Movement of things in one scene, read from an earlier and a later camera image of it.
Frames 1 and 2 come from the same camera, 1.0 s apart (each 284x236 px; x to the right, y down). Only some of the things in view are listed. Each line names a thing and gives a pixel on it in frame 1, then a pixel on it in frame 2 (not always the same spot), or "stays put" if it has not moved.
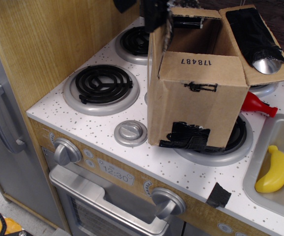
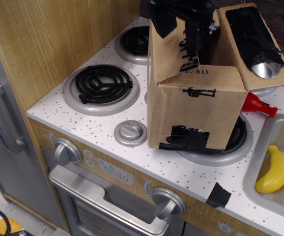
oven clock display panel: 116,172 stays put
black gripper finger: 155,13 → 195,30
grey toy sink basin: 281,130 stays put
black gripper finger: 123,5 → 164,21
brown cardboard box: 201,62 stays put
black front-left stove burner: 101,90 stays put
